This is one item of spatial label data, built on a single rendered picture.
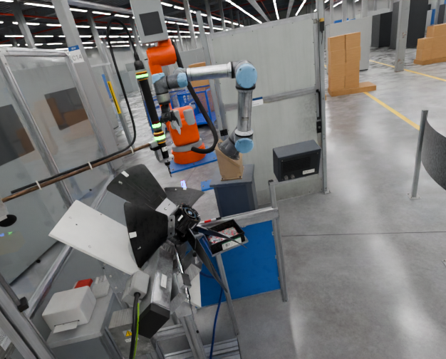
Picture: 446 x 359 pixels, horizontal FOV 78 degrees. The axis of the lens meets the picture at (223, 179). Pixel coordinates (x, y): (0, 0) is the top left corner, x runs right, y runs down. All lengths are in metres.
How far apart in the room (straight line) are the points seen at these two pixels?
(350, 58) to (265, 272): 7.75
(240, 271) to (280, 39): 2.21
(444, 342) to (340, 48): 7.84
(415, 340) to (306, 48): 2.58
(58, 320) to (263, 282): 1.34
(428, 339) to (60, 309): 2.10
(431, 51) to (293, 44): 10.44
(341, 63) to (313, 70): 5.96
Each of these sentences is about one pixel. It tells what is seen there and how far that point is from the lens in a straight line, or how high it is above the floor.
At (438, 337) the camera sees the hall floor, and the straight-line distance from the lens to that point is 2.39.
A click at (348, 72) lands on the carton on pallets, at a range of 9.24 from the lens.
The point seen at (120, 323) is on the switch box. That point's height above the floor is 0.84.
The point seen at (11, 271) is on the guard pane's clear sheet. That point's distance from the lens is 1.49.
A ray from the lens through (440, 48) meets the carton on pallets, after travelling 13.39.
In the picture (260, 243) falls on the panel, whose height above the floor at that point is 0.59.
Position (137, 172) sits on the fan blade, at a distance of 1.33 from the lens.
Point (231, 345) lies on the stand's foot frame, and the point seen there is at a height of 0.08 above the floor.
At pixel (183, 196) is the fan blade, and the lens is 1.46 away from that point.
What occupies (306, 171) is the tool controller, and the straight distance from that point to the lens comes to 1.75.
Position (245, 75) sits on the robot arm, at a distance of 1.60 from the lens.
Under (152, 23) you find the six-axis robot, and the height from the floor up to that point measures 2.41.
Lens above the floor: 1.84
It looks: 25 degrees down
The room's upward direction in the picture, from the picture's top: 12 degrees counter-clockwise
